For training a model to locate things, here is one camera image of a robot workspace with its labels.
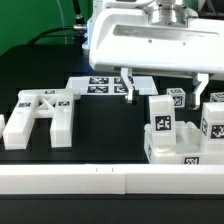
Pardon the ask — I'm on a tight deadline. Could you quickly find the white tagged cube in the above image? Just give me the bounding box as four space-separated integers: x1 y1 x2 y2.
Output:
210 92 224 102
166 88 186 108

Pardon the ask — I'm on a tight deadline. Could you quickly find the marker sheet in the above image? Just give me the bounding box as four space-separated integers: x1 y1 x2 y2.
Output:
66 76 158 95

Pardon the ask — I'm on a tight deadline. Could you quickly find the white front rail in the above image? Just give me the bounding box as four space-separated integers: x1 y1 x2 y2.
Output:
0 164 224 194

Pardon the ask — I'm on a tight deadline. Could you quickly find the black cable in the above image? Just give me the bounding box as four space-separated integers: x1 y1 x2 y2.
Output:
27 0 90 46

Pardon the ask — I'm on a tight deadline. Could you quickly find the white tagged cube right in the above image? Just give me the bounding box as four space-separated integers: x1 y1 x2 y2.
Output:
210 92 224 102

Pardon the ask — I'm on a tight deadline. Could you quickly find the white block left edge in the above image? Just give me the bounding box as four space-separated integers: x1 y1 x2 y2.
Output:
0 114 5 139

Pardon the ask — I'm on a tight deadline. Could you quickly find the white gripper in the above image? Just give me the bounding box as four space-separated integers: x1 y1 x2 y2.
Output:
89 0 224 110

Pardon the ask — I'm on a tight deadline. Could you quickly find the white chair seat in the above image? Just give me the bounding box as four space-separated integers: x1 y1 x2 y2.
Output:
144 121 224 165

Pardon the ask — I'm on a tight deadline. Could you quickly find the white chair back frame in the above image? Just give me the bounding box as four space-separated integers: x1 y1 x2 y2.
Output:
3 89 81 150

